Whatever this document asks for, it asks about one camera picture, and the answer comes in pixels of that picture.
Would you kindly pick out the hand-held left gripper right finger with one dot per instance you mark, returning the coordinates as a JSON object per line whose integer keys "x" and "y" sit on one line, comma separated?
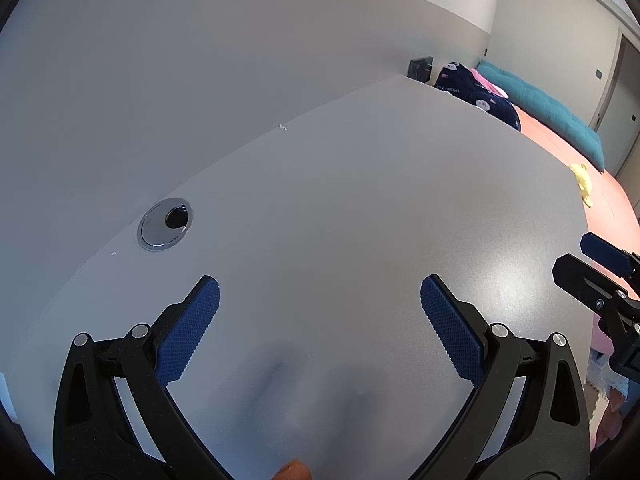
{"x": 450, "y": 330}

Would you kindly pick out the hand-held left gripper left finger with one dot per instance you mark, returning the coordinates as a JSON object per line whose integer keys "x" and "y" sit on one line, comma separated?
{"x": 192, "y": 330}

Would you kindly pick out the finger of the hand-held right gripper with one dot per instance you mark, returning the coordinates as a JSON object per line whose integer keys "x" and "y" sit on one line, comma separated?
{"x": 582, "y": 276}
{"x": 607, "y": 252}

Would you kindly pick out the pink bed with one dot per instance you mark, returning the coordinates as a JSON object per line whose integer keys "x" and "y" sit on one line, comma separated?
{"x": 617, "y": 205}

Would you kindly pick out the yellow plush toy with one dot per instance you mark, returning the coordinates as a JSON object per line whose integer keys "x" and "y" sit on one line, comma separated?
{"x": 582, "y": 177}

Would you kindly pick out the grey door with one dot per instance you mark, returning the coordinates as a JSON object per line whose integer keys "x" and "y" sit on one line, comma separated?
{"x": 622, "y": 95}

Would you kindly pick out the teal pillow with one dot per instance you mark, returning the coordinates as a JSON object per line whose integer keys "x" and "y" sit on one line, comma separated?
{"x": 545, "y": 105}

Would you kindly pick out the orange round object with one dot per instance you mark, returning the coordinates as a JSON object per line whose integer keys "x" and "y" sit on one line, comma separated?
{"x": 295, "y": 471}

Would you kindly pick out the pink cloth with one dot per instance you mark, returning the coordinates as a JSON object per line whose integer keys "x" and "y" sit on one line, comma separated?
{"x": 487, "y": 85}

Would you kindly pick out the small black box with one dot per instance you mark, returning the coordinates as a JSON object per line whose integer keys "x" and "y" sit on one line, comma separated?
{"x": 420, "y": 67}

